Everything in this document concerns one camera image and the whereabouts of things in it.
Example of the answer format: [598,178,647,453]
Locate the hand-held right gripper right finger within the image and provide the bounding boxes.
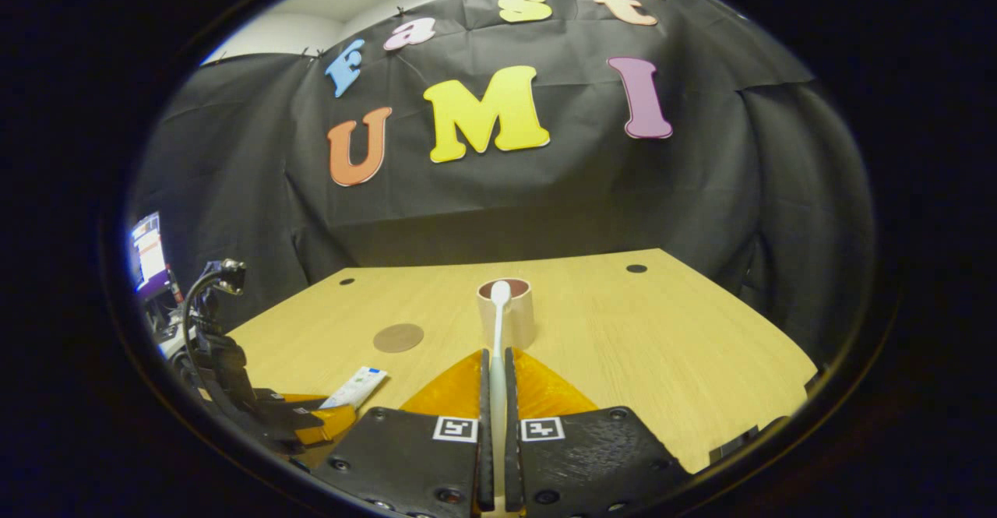
[504,347,692,518]

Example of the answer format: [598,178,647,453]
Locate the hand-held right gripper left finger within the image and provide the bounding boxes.
[312,348,495,518]

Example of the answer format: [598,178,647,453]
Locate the white toothpaste tube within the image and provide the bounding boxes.
[319,366,389,411]

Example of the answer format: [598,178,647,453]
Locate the pale green toothbrush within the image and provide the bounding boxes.
[488,280,513,515]

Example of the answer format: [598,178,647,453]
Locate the beige cup with handle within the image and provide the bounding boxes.
[477,277,537,351]

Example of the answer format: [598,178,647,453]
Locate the round brown coaster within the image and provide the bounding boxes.
[372,323,425,354]

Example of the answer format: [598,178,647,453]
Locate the computer monitor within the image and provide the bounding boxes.
[129,212,172,301]

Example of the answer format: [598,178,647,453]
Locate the black backdrop cloth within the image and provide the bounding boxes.
[129,0,877,363]

